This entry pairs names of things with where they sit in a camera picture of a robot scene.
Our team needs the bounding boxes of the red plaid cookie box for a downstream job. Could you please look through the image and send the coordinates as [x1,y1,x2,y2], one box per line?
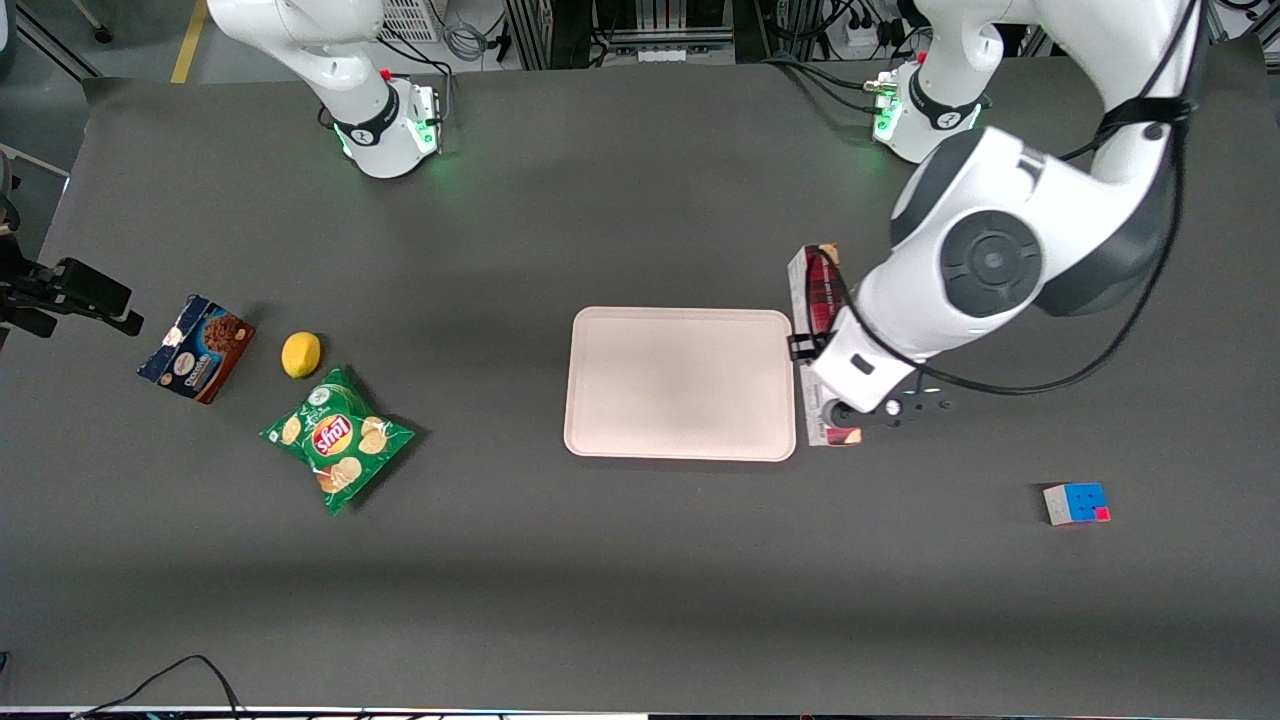
[787,243,864,449]

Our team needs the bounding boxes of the blue chocolate cookie box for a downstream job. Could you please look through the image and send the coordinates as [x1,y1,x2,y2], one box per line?
[137,294,257,405]

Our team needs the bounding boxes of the pale pink rectangular tray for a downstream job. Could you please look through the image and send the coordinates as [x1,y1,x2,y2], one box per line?
[563,306,798,463]

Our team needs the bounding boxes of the white perforated box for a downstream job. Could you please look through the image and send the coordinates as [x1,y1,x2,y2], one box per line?
[378,0,443,43]

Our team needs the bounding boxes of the yellow lemon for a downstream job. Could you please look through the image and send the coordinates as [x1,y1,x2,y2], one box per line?
[281,331,323,380]

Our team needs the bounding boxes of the colourful puzzle cube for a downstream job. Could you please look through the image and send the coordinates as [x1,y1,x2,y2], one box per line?
[1043,482,1112,527]

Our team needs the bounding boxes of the green chips bag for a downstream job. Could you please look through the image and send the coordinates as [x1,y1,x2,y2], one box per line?
[259,366,417,517]

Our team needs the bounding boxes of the black equipment rack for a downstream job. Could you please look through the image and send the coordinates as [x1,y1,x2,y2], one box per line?
[505,0,736,71]

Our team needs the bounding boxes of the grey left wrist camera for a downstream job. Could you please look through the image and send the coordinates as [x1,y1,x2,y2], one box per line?
[820,392,954,433]

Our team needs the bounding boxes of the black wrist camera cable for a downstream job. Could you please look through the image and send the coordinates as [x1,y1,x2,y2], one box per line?
[805,0,1201,397]

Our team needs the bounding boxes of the black arm base cables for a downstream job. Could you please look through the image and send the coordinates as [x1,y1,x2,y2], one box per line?
[765,55,886,113]

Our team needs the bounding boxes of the black looped table cable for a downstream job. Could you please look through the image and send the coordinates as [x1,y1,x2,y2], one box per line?
[75,654,246,720]

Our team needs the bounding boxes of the grey coiled cable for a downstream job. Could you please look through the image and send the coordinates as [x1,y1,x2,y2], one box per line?
[443,0,493,63]

